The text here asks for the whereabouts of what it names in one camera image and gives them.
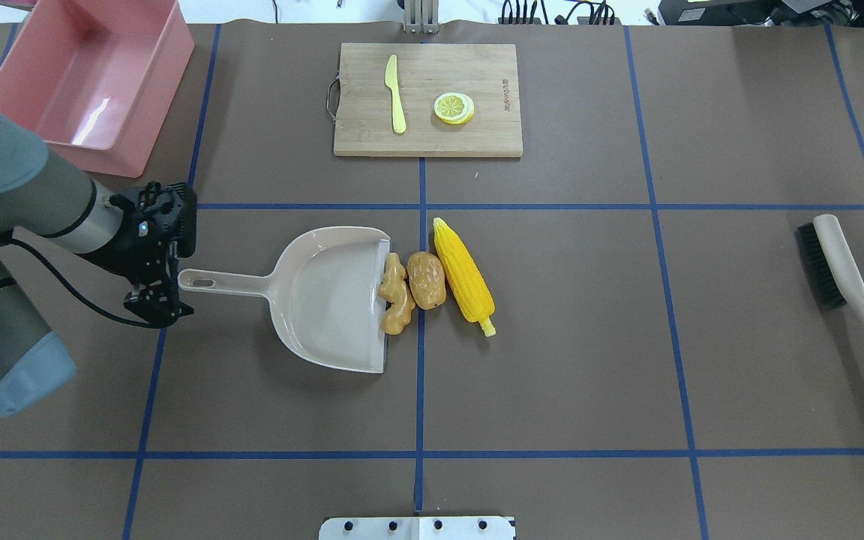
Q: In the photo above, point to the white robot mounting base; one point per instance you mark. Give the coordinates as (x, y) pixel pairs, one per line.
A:
(419, 527)

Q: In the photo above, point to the wooden cutting board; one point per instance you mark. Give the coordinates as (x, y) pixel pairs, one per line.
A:
(488, 73)

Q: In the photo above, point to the brown toy potato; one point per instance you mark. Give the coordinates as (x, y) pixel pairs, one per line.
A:
(427, 280)

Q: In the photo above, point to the yellow lemon slice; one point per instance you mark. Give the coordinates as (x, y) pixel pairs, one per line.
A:
(454, 108)

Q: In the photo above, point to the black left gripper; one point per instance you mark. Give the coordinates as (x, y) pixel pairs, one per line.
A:
(118, 252)

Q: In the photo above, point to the yellow toy corn cob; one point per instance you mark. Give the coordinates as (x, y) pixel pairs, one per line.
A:
(468, 286)

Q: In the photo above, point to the tan toy ginger root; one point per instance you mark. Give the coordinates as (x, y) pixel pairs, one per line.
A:
(396, 291)

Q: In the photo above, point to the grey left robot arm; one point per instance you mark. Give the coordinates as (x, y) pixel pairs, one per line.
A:
(44, 194)

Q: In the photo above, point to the pink plastic bin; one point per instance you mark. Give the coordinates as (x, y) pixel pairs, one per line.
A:
(95, 79)

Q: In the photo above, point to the beige hand brush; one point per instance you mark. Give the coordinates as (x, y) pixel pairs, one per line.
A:
(829, 265)

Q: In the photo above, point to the yellow plastic knife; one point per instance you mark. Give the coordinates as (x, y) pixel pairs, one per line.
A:
(398, 119)

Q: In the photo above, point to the beige plastic dustpan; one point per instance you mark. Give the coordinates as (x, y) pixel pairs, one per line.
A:
(322, 296)

